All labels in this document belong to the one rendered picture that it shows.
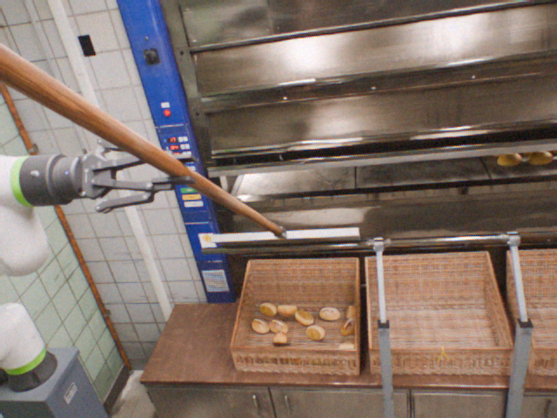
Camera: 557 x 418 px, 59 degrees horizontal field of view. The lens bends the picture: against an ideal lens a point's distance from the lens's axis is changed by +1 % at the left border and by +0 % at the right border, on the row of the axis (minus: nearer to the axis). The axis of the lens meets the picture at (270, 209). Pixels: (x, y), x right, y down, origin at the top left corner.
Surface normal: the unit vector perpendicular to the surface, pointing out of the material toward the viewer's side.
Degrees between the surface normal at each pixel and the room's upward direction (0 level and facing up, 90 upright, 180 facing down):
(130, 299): 90
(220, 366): 0
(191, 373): 0
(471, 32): 70
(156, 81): 90
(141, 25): 90
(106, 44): 90
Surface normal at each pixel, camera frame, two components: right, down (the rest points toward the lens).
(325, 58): -0.20, 0.20
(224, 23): -0.15, 0.52
